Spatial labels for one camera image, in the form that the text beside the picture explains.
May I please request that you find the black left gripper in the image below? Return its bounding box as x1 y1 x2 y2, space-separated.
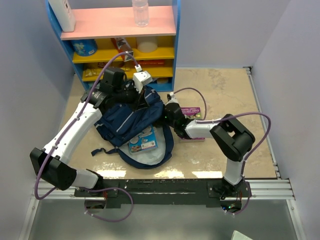
113 80 150 112

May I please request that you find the purple treehouse storey book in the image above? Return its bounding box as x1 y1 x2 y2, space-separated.
179 107 205 142

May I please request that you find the blue children's book underneath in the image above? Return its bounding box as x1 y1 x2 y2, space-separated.
128 125 158 154

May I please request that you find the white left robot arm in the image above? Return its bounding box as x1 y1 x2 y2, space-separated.
30 66 153 196

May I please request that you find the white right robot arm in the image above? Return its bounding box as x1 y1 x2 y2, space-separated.
161 102 256 197

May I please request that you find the orange snack bag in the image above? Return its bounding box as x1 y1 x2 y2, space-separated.
111 37 134 62

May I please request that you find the orange flat box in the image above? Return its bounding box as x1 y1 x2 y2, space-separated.
137 59 166 66

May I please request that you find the yellow snack packet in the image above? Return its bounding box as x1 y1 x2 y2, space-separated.
82 66 131 78

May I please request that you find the white round container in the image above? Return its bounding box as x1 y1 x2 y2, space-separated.
136 36 158 53

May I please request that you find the blue wooden shelf unit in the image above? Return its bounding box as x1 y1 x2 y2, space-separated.
45 0 181 92

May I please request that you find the blue round tin can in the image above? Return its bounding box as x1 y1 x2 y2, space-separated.
70 39 98 57

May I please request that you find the clear plastic water bottle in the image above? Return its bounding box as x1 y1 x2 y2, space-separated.
131 0 149 27

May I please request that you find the white rectangular box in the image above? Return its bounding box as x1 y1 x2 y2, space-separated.
48 0 76 33

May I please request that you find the white paper corner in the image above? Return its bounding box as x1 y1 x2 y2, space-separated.
231 230 252 240

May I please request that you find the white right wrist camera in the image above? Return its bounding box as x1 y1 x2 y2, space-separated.
166 92 179 105

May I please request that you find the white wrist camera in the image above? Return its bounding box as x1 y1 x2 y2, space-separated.
132 64 153 94
166 92 179 105

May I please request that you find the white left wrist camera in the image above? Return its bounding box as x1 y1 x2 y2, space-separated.
132 64 153 94

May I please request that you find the aluminium frame rail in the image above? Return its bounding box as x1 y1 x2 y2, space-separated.
247 179 295 200

